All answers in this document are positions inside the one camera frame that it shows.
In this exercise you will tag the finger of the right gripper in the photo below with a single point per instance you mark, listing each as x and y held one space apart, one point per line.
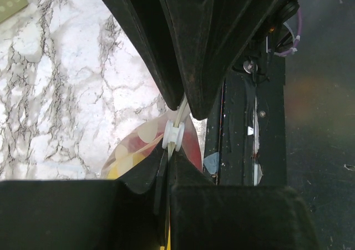
208 36
144 23

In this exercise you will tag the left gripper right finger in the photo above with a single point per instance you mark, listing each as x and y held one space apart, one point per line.
208 216

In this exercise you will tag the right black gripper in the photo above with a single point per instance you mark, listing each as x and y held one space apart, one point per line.
282 11

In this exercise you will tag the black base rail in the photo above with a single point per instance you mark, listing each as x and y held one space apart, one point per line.
245 143

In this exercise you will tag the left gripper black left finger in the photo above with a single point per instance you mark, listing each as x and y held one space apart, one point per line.
126 213

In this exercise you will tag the cream plastic basket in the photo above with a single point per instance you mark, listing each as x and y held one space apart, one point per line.
10 7

